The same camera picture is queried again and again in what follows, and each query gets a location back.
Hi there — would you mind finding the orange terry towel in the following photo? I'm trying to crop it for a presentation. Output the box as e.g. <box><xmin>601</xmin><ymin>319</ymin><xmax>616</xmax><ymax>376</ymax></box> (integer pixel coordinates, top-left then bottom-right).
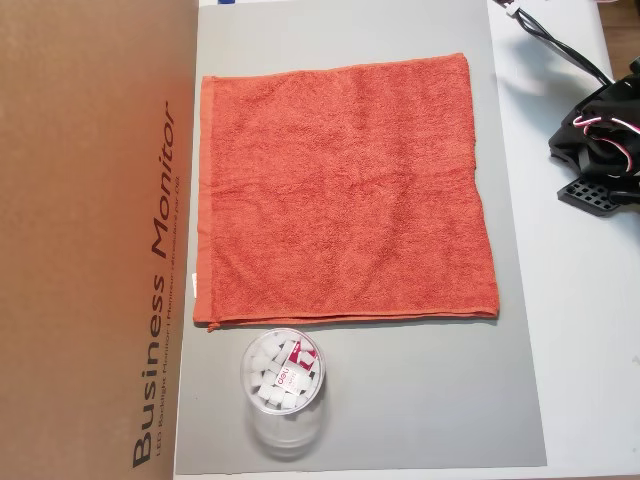
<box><xmin>192</xmin><ymin>52</ymin><xmax>501</xmax><ymax>334</ymax></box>

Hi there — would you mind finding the red white label card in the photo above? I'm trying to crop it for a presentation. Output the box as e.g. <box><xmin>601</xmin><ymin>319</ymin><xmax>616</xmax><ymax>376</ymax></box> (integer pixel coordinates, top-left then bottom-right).
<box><xmin>274</xmin><ymin>339</ymin><xmax>319</xmax><ymax>394</ymax></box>

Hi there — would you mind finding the clear jar of white cubes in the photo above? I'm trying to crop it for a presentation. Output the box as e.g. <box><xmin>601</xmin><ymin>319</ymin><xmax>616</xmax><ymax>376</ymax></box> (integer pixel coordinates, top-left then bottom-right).
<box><xmin>238</xmin><ymin>327</ymin><xmax>331</xmax><ymax>461</ymax></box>

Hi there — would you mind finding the grey rectangular mat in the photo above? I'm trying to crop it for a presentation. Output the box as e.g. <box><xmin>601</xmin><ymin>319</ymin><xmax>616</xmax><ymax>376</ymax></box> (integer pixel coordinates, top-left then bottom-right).
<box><xmin>174</xmin><ymin>0</ymin><xmax>549</xmax><ymax>476</ymax></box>

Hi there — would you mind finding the brown cardboard monitor box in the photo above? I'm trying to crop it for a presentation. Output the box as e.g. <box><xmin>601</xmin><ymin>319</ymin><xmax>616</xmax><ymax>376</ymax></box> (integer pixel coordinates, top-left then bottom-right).
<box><xmin>0</xmin><ymin>0</ymin><xmax>201</xmax><ymax>480</ymax></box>

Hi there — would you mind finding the black cable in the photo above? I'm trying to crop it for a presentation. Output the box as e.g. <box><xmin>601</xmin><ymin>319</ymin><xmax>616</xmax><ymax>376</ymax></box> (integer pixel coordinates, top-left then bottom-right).
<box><xmin>492</xmin><ymin>0</ymin><xmax>619</xmax><ymax>86</ymax></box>

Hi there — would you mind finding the red white servo wire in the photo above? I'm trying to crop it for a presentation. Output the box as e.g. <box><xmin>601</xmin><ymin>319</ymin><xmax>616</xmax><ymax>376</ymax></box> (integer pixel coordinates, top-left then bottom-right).
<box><xmin>572</xmin><ymin>114</ymin><xmax>640</xmax><ymax>176</ymax></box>

